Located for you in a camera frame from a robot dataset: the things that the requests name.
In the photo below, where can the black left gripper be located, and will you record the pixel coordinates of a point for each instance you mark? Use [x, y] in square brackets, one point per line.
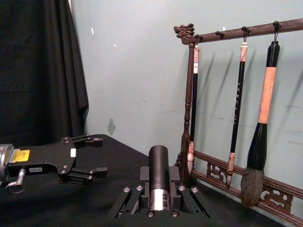
[47, 158]

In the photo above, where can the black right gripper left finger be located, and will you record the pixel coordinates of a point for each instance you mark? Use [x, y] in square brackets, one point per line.
[132, 201]

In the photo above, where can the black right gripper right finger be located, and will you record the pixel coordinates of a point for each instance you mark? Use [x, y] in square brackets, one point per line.
[189, 203]

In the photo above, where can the black table cloth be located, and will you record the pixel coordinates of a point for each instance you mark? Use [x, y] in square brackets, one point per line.
[59, 208]

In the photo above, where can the black curtain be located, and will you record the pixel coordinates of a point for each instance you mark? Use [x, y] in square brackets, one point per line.
[35, 71]

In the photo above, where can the thin black brush white tip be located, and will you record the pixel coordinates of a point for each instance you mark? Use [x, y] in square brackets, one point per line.
[194, 101]

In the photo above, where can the thin black brush brown tip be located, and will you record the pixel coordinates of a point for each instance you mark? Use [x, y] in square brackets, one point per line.
[237, 106]

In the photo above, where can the large brush with tan grip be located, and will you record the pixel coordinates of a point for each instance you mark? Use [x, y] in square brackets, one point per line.
[267, 94]

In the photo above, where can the dark carved wooden brush rack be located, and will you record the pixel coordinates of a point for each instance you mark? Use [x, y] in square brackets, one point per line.
[236, 32]

